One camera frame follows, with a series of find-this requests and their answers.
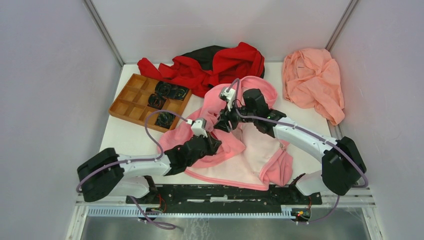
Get rolled tie green leaves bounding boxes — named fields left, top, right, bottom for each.
left=155, top=112, right=176, bottom=130

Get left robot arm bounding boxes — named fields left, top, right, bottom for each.
left=76, top=132, right=222, bottom=204

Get pink jacket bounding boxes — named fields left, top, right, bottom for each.
left=158, top=76, right=295, bottom=192

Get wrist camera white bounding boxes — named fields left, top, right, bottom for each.
left=219, top=87, right=237, bottom=112
left=186, top=118, right=208, bottom=138

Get red and black jacket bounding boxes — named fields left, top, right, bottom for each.
left=137, top=42, right=265, bottom=98

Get rolled tie orange pattern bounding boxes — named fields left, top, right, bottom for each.
left=147, top=93, right=167, bottom=110

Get rolled tie yellow pattern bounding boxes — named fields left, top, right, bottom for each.
left=155, top=81, right=189, bottom=101

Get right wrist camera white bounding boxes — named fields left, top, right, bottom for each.
left=219, top=87, right=237, bottom=112

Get wooden compartment tray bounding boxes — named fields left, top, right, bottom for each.
left=108, top=73, right=192, bottom=133

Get peach orange garment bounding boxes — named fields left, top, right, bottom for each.
left=281, top=48, right=345, bottom=126

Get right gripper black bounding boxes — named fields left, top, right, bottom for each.
left=213, top=99, right=257, bottom=133

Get aluminium rail frame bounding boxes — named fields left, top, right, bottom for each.
left=65, top=184, right=384, bottom=240

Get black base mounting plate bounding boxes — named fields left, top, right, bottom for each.
left=137, top=184, right=323, bottom=214

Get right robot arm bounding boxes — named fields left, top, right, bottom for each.
left=214, top=87, right=368, bottom=204

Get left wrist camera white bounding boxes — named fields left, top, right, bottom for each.
left=186, top=118, right=208, bottom=138

